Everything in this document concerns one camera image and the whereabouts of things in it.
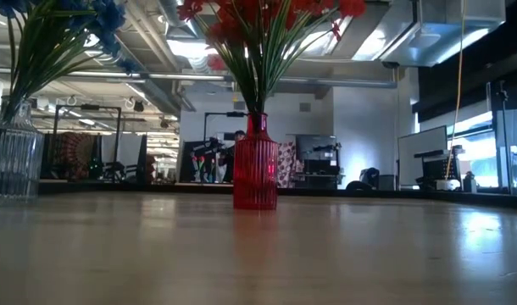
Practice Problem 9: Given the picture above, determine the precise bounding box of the red artificial flower bunch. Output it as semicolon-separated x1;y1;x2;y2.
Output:
175;0;368;115

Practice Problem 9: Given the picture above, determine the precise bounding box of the blue artificial flower bunch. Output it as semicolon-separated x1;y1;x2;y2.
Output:
0;0;73;124
3;0;115;124
12;0;136;124

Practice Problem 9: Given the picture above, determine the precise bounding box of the red ribbed glass vase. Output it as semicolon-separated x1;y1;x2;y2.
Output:
232;112;280;211

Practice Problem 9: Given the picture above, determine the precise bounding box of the clear ribbed glass vase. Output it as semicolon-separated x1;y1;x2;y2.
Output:
0;95;46;205

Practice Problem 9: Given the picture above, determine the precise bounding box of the person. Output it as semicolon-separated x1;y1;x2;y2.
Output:
227;130;247;183

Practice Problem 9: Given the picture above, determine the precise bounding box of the patterned pink cloth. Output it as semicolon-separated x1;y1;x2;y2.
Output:
277;141;297;188

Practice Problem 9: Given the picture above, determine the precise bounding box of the black monitor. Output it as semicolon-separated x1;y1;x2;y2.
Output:
295;134;338;162

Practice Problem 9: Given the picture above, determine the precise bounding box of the black office chair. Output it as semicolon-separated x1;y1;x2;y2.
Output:
346;167;381;191

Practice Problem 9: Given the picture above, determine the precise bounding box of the silver ceiling pipe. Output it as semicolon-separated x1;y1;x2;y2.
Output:
67;70;397;89

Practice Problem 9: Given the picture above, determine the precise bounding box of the white board panel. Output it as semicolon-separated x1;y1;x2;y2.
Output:
397;125;449;187

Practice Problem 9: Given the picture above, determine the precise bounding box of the black equipment cart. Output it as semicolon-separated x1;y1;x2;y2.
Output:
414;146;465;191

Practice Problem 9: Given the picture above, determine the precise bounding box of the red mandala tapestry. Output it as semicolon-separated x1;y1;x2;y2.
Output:
50;131;95;179

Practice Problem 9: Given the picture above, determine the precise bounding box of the black pole stand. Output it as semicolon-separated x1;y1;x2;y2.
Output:
491;80;512;194

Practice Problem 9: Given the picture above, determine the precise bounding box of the black frame rig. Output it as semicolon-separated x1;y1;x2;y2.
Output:
53;104;123;180

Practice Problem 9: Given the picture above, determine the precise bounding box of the silver ventilation duct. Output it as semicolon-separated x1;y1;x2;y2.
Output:
351;0;508;69

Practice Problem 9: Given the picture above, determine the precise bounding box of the yellow hanging cable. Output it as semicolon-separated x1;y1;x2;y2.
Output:
444;0;467;181

